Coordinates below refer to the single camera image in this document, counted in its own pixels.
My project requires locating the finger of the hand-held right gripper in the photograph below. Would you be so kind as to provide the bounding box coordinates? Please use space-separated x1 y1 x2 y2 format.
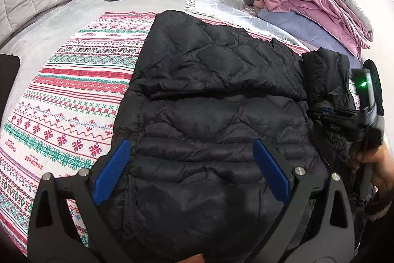
308 107 359 116
312 115 359 130

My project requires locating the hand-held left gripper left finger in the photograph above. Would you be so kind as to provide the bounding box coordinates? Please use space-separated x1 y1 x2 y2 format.
27 139 133 263

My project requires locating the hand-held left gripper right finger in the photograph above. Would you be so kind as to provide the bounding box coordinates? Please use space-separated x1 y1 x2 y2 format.
246 139 359 263

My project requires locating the large black puffer jacket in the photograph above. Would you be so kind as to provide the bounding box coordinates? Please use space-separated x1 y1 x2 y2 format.
92 10 379 263

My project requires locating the person's right forearm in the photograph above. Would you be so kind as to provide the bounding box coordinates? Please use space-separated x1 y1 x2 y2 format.
365 185 394 221

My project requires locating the person's right hand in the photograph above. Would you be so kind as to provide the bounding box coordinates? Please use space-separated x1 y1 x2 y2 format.
351 140 394 190

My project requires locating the red green patterned blanket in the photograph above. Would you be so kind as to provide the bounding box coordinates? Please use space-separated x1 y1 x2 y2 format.
0 11 311 251

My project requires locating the blue folded blanket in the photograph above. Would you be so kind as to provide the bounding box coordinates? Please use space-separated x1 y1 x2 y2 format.
257 9 362 62

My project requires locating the pink folded blanket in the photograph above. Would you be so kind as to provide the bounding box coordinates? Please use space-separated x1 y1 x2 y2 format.
235 0 371 58

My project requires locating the dark cloth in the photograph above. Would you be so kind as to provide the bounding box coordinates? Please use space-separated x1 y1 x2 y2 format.
0 53 20 125

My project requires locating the light checked fringed blanket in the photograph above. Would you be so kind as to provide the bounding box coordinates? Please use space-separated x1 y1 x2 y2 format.
184 0 304 46

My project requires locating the bed with grey sheet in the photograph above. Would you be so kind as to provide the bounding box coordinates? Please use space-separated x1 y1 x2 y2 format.
0 0 370 263

